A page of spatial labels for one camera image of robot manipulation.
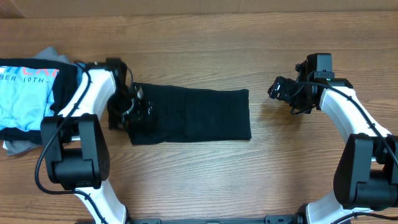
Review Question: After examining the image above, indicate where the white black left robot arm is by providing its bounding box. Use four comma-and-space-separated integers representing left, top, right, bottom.
34, 58, 154, 223

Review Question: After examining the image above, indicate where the folded black printed t-shirt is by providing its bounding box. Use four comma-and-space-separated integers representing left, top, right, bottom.
1, 58, 78, 144

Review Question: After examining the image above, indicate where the folded grey shirt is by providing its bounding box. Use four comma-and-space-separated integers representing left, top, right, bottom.
3, 46, 70, 156

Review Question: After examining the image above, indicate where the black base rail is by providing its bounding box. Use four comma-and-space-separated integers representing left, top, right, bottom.
125, 215, 303, 224

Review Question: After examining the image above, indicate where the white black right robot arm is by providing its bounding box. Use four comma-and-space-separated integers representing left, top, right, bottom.
264, 53, 397, 224

